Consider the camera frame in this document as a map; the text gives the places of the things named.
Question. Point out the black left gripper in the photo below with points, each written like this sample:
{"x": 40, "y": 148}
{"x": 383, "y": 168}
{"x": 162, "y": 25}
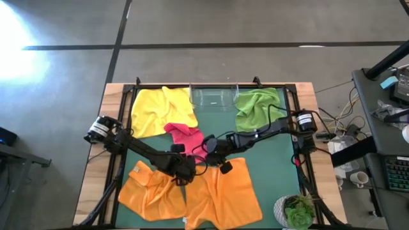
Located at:
{"x": 183, "y": 167}

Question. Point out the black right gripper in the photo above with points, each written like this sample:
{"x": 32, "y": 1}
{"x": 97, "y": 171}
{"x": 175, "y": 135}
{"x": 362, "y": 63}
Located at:
{"x": 215, "y": 150}

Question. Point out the pink microfiber towel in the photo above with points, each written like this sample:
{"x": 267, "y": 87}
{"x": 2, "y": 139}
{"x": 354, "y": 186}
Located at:
{"x": 188, "y": 140}

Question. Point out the orange microfiber towel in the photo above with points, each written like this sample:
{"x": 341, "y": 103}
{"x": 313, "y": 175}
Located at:
{"x": 223, "y": 198}
{"x": 150, "y": 198}

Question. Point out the green microfiber towel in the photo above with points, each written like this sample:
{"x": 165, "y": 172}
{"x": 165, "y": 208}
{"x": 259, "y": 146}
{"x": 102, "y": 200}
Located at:
{"x": 255, "y": 108}

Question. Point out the yellow microfiber towel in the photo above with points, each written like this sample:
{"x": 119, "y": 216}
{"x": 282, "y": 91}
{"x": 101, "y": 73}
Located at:
{"x": 159, "y": 108}

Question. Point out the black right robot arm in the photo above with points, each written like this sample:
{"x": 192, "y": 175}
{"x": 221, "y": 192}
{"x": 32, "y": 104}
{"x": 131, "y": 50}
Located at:
{"x": 262, "y": 132}

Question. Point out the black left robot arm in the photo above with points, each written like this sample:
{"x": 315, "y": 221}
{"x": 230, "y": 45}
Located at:
{"x": 143, "y": 151}

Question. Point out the clear plastic bin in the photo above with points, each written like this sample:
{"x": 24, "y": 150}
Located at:
{"x": 214, "y": 97}

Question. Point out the white faceted plant pot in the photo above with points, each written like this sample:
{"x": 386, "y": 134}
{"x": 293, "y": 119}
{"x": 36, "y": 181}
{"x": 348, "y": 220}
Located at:
{"x": 279, "y": 211}

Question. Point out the green succulent plant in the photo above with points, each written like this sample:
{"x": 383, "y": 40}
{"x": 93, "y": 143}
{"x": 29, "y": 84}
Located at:
{"x": 298, "y": 214}

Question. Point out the white plastic bag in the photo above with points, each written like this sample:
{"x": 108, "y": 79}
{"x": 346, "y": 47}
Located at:
{"x": 342, "y": 147}

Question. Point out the black flat bar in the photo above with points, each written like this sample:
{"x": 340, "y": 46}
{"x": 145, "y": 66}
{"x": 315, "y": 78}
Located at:
{"x": 351, "y": 152}

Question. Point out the white mug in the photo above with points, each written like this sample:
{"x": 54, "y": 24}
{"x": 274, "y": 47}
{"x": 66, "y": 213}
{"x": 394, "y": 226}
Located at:
{"x": 358, "y": 179}

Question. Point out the dark grey desk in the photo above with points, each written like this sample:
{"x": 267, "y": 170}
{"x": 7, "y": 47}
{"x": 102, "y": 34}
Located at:
{"x": 367, "y": 105}

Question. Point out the clear plastic bag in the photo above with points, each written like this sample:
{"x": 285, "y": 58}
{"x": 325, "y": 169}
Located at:
{"x": 385, "y": 110}

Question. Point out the black keyboard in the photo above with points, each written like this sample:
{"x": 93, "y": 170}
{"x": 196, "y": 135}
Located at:
{"x": 397, "y": 174}

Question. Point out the light blue block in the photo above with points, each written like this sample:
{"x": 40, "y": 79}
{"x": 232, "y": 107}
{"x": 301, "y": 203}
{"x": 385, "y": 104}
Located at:
{"x": 388, "y": 82}

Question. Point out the white cup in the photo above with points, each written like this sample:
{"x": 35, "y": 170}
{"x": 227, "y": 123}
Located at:
{"x": 406, "y": 134}

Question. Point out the black slanted pole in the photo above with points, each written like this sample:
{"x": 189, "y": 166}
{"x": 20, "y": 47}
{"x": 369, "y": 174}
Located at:
{"x": 386, "y": 60}

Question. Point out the black electronic box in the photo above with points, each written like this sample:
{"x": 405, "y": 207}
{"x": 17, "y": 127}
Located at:
{"x": 402, "y": 87}

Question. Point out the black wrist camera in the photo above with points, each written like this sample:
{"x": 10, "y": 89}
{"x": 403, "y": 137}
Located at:
{"x": 226, "y": 167}
{"x": 177, "y": 148}

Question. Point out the black frame clamp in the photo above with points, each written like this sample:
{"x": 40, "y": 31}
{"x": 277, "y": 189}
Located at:
{"x": 256, "y": 81}
{"x": 138, "y": 81}

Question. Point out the black table frame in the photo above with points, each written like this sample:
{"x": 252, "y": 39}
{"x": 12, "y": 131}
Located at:
{"x": 127, "y": 96}

